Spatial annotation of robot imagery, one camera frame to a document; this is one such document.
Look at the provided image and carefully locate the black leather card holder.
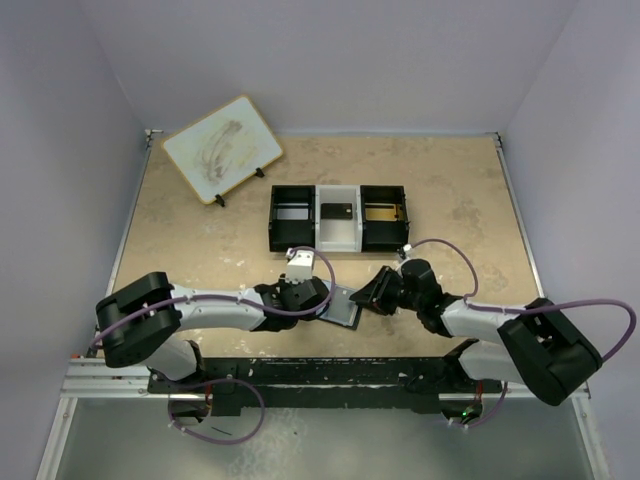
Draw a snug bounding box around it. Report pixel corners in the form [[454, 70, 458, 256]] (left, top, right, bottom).
[[318, 286, 362, 330]]

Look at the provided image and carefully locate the black and white tray organizer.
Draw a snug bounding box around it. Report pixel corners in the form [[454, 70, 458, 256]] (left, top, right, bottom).
[[268, 185, 410, 254]]

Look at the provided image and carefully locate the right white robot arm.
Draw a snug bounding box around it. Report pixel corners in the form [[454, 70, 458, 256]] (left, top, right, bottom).
[[350, 259, 604, 406]]

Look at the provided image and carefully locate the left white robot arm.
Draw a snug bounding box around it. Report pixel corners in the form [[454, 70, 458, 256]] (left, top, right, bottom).
[[91, 272, 336, 382]]

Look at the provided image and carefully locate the gold card in tray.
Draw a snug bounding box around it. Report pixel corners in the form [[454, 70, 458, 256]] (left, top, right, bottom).
[[364, 203, 404, 222]]

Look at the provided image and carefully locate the silver card in tray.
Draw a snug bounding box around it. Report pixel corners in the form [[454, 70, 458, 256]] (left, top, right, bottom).
[[275, 207, 310, 221]]

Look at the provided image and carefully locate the black card in tray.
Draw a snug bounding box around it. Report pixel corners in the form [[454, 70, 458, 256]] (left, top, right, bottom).
[[320, 203, 354, 221]]

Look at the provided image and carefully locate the yellow-framed whiteboard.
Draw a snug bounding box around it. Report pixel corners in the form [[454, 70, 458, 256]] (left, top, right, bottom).
[[161, 95, 284, 205]]

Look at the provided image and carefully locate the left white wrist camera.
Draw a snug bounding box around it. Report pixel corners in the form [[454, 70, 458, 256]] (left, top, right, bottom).
[[285, 247, 315, 284]]

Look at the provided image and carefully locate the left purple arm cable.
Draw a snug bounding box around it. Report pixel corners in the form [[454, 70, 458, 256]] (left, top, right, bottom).
[[89, 245, 335, 349]]

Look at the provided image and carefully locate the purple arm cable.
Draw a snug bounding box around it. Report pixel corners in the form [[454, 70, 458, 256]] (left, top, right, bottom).
[[89, 245, 335, 349], [402, 237, 639, 362]]

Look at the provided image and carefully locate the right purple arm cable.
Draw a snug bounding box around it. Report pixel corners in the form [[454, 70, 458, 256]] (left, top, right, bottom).
[[402, 237, 639, 362]]

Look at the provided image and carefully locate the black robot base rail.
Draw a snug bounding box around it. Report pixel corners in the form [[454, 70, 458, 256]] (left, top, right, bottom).
[[148, 347, 502, 416]]

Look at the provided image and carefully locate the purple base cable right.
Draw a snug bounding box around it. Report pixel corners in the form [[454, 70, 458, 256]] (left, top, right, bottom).
[[447, 382, 509, 432]]

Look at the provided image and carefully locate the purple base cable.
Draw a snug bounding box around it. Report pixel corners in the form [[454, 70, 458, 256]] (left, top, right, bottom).
[[447, 382, 509, 432], [167, 377, 268, 445]]

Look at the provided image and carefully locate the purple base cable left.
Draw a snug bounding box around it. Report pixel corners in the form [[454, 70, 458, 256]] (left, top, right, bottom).
[[167, 377, 268, 445]]

